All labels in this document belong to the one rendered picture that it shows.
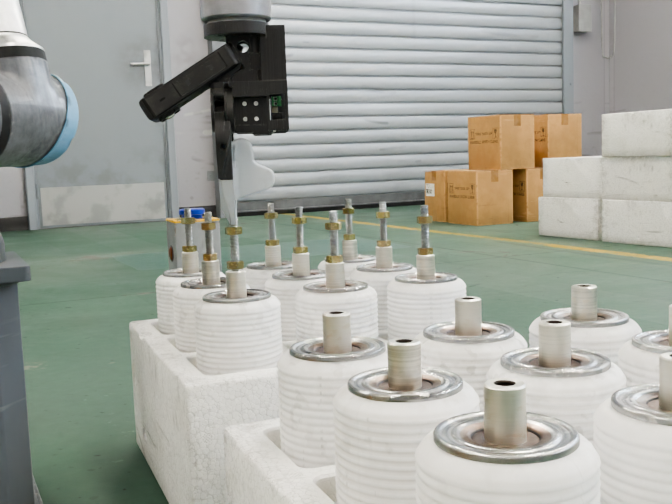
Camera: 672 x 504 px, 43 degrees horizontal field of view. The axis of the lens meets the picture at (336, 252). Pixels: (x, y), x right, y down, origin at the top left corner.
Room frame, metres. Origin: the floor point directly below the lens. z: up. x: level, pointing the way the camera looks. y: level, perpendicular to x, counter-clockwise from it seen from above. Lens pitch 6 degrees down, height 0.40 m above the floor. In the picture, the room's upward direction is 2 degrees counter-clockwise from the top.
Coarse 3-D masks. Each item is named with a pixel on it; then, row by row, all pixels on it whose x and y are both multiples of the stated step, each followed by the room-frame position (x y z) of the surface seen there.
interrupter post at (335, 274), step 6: (330, 264) 0.96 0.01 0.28; (336, 264) 0.96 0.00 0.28; (342, 264) 0.97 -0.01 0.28; (330, 270) 0.96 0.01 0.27; (336, 270) 0.96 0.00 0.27; (342, 270) 0.97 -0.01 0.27; (330, 276) 0.96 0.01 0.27; (336, 276) 0.96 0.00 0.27; (342, 276) 0.97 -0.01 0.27; (330, 282) 0.96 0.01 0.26; (336, 282) 0.96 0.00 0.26; (342, 282) 0.97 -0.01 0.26; (330, 288) 0.96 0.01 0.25
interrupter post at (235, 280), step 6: (228, 270) 0.93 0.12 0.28; (240, 270) 0.93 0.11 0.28; (228, 276) 0.92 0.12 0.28; (234, 276) 0.92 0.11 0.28; (240, 276) 0.92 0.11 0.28; (228, 282) 0.92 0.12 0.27; (234, 282) 0.92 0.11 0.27; (240, 282) 0.92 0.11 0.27; (228, 288) 0.92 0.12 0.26; (234, 288) 0.92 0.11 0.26; (240, 288) 0.92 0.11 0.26; (228, 294) 0.92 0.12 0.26; (234, 294) 0.92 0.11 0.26; (240, 294) 0.92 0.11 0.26; (246, 294) 0.93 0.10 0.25
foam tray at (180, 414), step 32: (160, 352) 0.98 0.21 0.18; (160, 384) 0.97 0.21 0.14; (192, 384) 0.83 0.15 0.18; (224, 384) 0.84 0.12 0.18; (256, 384) 0.86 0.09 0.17; (160, 416) 0.98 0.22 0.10; (192, 416) 0.83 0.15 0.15; (224, 416) 0.84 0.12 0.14; (256, 416) 0.86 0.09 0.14; (160, 448) 1.00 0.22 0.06; (192, 448) 0.83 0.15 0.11; (160, 480) 1.01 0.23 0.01; (192, 480) 0.83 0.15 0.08; (224, 480) 0.84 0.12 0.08
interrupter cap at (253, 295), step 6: (210, 294) 0.94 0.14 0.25; (216, 294) 0.94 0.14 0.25; (222, 294) 0.94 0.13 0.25; (252, 294) 0.94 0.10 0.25; (258, 294) 0.93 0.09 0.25; (264, 294) 0.93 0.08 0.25; (270, 294) 0.93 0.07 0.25; (204, 300) 0.91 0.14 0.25; (210, 300) 0.90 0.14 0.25; (216, 300) 0.90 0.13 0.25; (222, 300) 0.89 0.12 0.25; (228, 300) 0.89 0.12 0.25; (234, 300) 0.89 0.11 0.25; (240, 300) 0.89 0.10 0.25; (246, 300) 0.89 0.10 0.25; (252, 300) 0.90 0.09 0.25; (258, 300) 0.90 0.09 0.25
